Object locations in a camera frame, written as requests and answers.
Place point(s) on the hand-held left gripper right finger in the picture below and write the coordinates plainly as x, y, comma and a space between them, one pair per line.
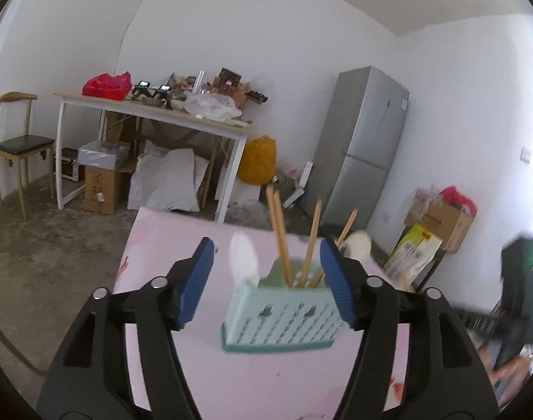
336, 280

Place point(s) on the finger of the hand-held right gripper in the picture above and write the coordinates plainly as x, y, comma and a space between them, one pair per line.
485, 323

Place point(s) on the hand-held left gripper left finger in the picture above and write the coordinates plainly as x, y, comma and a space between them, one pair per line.
196, 280

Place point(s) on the teal star-pattern utensil holder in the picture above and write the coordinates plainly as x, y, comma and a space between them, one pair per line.
275, 315

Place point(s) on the person's right hand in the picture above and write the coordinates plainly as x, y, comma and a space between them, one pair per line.
509, 369

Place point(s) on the pink printed tablecloth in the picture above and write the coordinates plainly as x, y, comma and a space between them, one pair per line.
161, 245

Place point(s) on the white and yellow bag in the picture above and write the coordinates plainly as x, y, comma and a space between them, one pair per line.
413, 249

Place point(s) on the open cardboard box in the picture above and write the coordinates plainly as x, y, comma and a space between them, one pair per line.
441, 225

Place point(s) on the red cloth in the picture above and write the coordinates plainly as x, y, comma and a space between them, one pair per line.
459, 199

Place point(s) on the white plastic part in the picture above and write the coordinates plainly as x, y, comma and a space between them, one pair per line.
299, 183

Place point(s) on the white sack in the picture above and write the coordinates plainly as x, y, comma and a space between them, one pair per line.
166, 179

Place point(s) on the tall cardboard box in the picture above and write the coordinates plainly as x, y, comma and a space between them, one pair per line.
102, 190

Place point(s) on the yellow plastic bag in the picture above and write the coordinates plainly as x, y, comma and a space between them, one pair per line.
257, 159

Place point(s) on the grey refrigerator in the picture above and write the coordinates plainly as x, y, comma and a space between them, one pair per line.
358, 140

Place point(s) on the plastic-wrapped grey box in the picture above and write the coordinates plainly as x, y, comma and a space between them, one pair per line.
102, 154

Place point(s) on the white-legged wooden desk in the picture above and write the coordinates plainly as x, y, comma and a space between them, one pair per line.
161, 113

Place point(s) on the silver case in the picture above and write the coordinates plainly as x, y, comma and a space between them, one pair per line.
69, 164

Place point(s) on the white plastic bag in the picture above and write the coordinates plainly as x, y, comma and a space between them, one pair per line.
212, 106

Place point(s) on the black device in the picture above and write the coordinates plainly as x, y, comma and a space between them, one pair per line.
161, 92
141, 89

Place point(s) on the black tray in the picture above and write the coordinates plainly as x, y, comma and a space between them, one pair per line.
257, 97

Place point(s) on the wooden chair with black backrest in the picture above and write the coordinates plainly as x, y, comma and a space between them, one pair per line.
13, 350

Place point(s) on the dark brown box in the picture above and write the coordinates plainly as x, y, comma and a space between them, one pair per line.
229, 79

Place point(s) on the red plastic bag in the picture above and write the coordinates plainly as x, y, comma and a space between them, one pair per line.
107, 86

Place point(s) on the wooden chair with dark seat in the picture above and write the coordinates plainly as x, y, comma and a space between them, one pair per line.
24, 144

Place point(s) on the white wall socket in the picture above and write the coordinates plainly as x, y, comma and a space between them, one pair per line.
525, 155

